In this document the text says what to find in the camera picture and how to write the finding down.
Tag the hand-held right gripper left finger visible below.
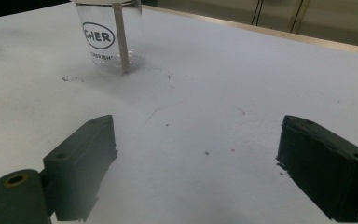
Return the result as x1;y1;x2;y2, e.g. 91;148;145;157
42;114;118;223

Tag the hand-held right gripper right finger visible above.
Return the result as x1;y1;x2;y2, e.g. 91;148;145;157
275;115;358;224

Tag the glass jar with white lid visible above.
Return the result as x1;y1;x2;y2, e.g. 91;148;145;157
74;0;146;76

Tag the wooden table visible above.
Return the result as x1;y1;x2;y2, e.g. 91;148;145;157
142;4;358;58

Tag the black hanging wall cable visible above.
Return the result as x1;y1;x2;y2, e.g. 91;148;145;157
251;0;265;27

